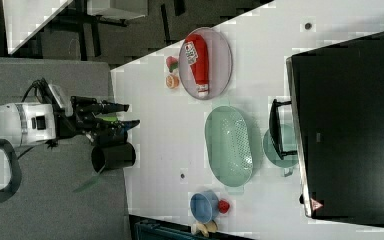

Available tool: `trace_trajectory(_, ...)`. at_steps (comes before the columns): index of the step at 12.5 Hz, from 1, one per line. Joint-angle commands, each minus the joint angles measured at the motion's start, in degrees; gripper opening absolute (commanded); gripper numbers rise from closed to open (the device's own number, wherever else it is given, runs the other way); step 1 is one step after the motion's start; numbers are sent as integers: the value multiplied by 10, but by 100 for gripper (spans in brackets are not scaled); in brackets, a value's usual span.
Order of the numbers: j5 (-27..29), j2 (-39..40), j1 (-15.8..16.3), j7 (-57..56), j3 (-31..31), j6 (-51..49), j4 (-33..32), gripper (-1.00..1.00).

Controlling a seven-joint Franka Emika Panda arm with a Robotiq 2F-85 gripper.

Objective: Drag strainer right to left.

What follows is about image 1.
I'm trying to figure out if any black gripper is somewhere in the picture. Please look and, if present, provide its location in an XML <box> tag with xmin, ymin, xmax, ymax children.
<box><xmin>47</xmin><ymin>84</ymin><xmax>140</xmax><ymax>147</ymax></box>

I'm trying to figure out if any green oval strainer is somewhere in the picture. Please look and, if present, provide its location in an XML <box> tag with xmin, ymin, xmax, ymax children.
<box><xmin>204</xmin><ymin>100</ymin><xmax>254</xmax><ymax>195</ymax></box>

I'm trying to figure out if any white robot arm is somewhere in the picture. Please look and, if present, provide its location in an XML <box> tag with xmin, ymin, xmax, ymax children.
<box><xmin>0</xmin><ymin>79</ymin><xmax>140</xmax><ymax>204</ymax></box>

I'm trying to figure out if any green avocado toy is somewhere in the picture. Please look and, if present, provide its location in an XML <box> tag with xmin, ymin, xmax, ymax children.
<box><xmin>97</xmin><ymin>115</ymin><xmax>118</xmax><ymax>122</ymax></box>

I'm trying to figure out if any black cylinder cup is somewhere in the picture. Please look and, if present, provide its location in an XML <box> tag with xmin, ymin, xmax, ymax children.
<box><xmin>91</xmin><ymin>143</ymin><xmax>136</xmax><ymax>173</ymax></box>

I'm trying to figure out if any orange slice toy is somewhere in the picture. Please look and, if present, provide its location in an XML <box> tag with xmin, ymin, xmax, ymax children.
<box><xmin>166</xmin><ymin>74</ymin><xmax>180</xmax><ymax>89</ymax></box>

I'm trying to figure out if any red strawberry toy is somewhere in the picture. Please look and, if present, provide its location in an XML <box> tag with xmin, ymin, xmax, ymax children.
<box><xmin>166</xmin><ymin>56</ymin><xmax>178</xmax><ymax>73</ymax></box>

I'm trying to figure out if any red ketchup bottle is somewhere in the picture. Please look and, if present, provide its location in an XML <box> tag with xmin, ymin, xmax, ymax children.
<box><xmin>184</xmin><ymin>34</ymin><xmax>209</xmax><ymax>98</ymax></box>

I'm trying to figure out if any grey oval plate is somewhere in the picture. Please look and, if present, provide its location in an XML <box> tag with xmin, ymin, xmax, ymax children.
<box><xmin>178</xmin><ymin>27</ymin><xmax>232</xmax><ymax>100</ymax></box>

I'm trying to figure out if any blue cup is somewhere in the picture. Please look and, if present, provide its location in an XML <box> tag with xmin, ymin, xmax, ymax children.
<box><xmin>190</xmin><ymin>190</ymin><xmax>219</xmax><ymax>223</ymax></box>

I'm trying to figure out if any small red toy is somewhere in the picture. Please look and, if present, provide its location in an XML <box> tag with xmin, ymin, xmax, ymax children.
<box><xmin>218</xmin><ymin>199</ymin><xmax>230</xmax><ymax>214</ymax></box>

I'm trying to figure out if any banana toy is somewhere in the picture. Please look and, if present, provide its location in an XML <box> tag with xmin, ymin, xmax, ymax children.
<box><xmin>191</xmin><ymin>220</ymin><xmax>218</xmax><ymax>237</ymax></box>

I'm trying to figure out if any green pot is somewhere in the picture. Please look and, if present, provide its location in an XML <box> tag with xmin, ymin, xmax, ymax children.
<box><xmin>263</xmin><ymin>124</ymin><xmax>299</xmax><ymax>177</ymax></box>

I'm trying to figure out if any black oven appliance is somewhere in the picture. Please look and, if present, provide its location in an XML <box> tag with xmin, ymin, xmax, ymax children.
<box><xmin>269</xmin><ymin>31</ymin><xmax>384</xmax><ymax>227</ymax></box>

